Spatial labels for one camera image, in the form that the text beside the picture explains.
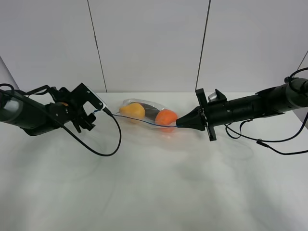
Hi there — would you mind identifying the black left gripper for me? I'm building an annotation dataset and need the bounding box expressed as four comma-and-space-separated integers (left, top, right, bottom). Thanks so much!
47, 87, 96, 133

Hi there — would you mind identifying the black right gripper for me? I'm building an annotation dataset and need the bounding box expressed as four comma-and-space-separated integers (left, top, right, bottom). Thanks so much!
176, 89, 231, 141

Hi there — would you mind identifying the clear zip bag blue seal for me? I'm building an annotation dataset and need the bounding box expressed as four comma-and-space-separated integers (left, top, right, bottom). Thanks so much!
109, 98, 179, 133

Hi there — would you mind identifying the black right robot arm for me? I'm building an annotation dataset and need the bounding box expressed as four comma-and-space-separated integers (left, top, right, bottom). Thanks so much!
176, 78, 308, 141

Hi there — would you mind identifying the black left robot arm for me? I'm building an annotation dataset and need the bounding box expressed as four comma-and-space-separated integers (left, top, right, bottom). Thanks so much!
0, 83, 105, 136

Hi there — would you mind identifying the orange fruit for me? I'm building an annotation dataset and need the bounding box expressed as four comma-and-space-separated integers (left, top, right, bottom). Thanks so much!
155, 109, 178, 126

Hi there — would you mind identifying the dark purple eggplant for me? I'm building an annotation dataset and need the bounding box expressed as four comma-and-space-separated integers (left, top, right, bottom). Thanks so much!
140, 103, 160, 121

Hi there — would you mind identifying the yellow pear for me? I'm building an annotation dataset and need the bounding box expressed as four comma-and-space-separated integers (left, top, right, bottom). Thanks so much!
119, 103, 145, 119

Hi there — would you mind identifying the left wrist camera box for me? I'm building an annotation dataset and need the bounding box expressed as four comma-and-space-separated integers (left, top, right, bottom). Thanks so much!
74, 83, 107, 110

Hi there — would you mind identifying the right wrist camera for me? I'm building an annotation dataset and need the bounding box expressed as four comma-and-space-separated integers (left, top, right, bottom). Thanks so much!
208, 89, 227, 104

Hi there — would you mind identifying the black left camera cable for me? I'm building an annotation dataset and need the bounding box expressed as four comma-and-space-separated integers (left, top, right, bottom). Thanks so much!
0, 83, 122, 157

